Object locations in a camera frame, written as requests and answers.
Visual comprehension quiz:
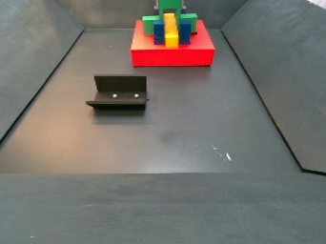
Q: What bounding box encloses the green U-shaped block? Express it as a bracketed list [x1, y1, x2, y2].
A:
[142, 0, 198, 35]

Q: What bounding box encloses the red base board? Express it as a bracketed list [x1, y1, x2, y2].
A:
[130, 20, 215, 67]

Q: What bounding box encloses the dark blue block right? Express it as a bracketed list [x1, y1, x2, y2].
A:
[179, 21, 191, 45]

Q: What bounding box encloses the dark blue block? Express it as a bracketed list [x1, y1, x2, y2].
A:
[179, 21, 191, 45]
[154, 20, 166, 45]

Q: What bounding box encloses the dark blue block left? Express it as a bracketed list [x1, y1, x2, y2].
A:
[154, 20, 166, 45]

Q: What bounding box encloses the yellow long bar block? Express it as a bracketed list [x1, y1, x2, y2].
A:
[163, 13, 179, 48]

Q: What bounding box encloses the purple block left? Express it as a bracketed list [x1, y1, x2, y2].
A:
[180, 6, 187, 14]

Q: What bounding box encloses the black fixture bracket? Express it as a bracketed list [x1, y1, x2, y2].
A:
[86, 74, 148, 109]

